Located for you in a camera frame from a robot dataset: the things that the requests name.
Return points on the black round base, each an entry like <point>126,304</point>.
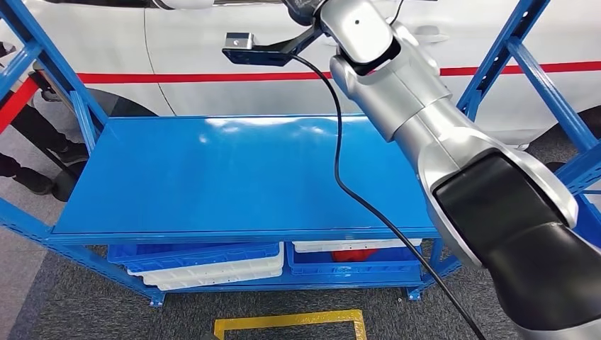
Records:
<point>556,167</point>

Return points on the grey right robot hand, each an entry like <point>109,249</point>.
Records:
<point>303,10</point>

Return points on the yellow floor tape square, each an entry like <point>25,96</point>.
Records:
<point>281,320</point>

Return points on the blue plastic crate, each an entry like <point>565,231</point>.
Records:
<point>592,225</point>
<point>357,268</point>
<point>188,254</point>

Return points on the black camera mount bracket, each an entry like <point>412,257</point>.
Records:
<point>263,56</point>

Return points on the white car with red stripe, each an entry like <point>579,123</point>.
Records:
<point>211,94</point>

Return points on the person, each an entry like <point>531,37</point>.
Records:
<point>33,182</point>
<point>37,132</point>

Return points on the red barrier belt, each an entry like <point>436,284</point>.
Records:
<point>16,105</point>

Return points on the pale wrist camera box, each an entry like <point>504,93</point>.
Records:
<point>239,40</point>

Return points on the white plastic crate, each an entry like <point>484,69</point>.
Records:
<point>352,245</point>
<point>211,276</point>

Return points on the red object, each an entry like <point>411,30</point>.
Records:
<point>354,256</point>

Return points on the blue metal shelf rack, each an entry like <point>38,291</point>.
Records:
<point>188,187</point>

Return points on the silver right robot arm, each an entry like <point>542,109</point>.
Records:
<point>422,117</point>

